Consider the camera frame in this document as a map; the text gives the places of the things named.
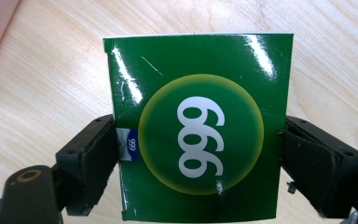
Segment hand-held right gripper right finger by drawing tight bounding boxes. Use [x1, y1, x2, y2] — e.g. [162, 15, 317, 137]
[279, 115, 358, 219]

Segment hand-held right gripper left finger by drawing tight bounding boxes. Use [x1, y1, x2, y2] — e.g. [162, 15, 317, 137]
[55, 114, 119, 217]

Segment green cardboard box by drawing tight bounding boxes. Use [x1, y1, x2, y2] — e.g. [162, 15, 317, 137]
[103, 32, 295, 224]

